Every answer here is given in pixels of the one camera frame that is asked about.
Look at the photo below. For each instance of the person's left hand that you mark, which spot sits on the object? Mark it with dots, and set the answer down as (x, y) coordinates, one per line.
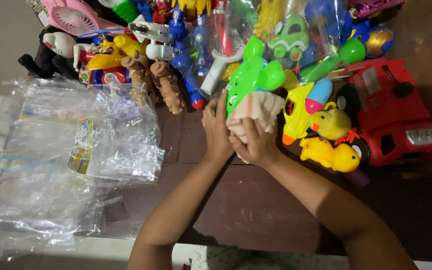
(216, 137)

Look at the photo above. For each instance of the person's right hand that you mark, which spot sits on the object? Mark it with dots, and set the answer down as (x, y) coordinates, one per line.
(259, 148)

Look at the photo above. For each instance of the cream striped cloth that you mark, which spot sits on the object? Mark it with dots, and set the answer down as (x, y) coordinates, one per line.
(255, 107)

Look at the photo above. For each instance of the green plastic animal toy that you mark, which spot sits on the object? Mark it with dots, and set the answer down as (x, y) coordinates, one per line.
(251, 77)

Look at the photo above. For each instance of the yellow toy gun with rocket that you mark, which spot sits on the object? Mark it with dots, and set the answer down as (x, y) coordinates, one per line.
(296, 112)

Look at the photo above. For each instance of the white handheld fan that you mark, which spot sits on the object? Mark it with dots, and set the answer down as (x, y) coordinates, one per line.
(216, 71)

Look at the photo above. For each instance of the brown toy dog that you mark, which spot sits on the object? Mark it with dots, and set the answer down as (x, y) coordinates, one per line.
(138, 75)
(169, 88)

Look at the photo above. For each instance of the yellow rubber duck toy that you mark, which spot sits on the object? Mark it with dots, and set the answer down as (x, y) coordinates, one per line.
(332, 122)
(330, 153)

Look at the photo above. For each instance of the blue robot toy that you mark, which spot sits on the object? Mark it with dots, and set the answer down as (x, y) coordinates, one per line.
(186, 63)

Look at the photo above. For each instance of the purple plastic piece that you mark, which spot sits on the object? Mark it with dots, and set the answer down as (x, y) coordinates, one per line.
(357, 178)

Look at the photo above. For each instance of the red toy sword in bag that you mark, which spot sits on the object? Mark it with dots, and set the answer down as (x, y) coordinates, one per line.
(223, 30)

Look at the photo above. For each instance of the green toy car in bag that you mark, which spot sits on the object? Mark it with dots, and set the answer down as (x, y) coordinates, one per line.
(289, 37)

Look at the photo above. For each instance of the white toy gun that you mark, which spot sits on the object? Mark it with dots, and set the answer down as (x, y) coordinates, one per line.
(156, 37)

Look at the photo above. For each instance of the green tube toy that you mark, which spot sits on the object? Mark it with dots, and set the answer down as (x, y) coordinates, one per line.
(336, 60)

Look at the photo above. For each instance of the yellow toy in bag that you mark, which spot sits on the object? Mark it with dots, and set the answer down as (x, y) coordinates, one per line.
(268, 18)

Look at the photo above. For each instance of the yellow toy helicopter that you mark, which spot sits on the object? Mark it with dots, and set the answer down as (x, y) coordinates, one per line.
(111, 58)

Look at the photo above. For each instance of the yellow robot toy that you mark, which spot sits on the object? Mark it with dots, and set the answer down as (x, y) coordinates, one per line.
(191, 6)

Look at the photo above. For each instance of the red figure toy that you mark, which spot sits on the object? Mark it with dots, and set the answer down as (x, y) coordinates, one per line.
(160, 11)

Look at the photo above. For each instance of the red toy truck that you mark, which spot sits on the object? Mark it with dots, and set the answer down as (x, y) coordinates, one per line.
(392, 112)

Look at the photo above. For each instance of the blue toy in bag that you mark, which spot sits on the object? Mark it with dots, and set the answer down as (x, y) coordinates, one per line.
(328, 18)

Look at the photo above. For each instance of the green ribbed toy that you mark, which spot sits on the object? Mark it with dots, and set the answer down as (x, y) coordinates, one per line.
(126, 10)

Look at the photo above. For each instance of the blue and gold ball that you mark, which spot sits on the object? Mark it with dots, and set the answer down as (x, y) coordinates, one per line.
(377, 41)

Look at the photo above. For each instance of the heap of clear plastic bags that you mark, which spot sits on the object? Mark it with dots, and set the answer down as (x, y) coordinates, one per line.
(58, 161)

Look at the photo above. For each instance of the pink metallic toy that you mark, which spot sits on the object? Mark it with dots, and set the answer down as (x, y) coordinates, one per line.
(373, 6)

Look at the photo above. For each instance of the black and white plush cat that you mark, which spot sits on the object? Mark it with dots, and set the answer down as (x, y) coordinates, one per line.
(53, 50)

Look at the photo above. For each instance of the pink fan toy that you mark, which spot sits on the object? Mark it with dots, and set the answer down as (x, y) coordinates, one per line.
(75, 15)

